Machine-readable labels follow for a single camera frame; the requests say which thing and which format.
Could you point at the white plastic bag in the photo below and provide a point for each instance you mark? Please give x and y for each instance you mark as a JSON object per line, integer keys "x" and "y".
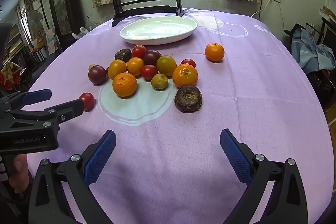
{"x": 81, "y": 33}

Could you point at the red cherry tomato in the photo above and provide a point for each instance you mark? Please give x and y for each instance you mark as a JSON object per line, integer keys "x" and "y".
{"x": 149, "y": 72}
{"x": 138, "y": 51}
{"x": 188, "y": 63}
{"x": 86, "y": 101}

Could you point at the blue clothes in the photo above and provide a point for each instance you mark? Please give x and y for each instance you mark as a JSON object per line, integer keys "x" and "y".
{"x": 309, "y": 53}

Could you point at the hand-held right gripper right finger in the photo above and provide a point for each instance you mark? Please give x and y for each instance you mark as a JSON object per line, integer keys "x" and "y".
{"x": 236, "y": 158}

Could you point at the red floral cloth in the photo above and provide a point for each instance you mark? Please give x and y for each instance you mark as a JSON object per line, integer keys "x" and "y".
{"x": 10, "y": 74}

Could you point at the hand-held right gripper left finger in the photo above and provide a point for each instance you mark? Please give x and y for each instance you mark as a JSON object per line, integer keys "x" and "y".
{"x": 101, "y": 158}

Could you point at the brown water chestnut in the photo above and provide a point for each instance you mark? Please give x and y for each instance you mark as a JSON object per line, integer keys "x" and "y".
{"x": 188, "y": 98}
{"x": 123, "y": 54}

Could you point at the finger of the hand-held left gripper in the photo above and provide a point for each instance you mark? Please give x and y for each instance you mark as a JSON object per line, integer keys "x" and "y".
{"x": 38, "y": 96}
{"x": 71, "y": 108}

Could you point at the mandarin orange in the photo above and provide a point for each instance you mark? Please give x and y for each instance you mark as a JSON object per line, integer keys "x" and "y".
{"x": 125, "y": 84}
{"x": 185, "y": 75}
{"x": 214, "y": 52}

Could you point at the purple tablecloth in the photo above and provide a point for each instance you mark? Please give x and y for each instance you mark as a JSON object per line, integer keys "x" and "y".
{"x": 183, "y": 148}

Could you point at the person's left hand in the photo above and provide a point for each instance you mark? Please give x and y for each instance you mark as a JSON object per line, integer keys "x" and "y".
{"x": 19, "y": 172}

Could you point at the small yellow tomato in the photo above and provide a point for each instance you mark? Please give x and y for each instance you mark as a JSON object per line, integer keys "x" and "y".
{"x": 92, "y": 66}

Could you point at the white oval plate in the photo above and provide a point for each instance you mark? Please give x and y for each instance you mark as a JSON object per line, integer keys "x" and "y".
{"x": 157, "y": 29}

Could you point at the yellow-green tomato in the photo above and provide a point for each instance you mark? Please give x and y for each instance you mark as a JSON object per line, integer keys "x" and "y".
{"x": 166, "y": 65}

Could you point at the orange tomato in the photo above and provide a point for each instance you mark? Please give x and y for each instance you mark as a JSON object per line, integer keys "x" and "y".
{"x": 117, "y": 69}
{"x": 135, "y": 66}

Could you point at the electric fan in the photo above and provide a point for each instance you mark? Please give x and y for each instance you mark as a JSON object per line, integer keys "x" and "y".
{"x": 35, "y": 20}

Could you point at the dark purple tomato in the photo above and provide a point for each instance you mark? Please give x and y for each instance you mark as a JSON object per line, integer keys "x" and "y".
{"x": 152, "y": 56}
{"x": 97, "y": 75}

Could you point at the olive green tomato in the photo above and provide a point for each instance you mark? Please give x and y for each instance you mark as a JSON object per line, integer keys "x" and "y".
{"x": 159, "y": 81}

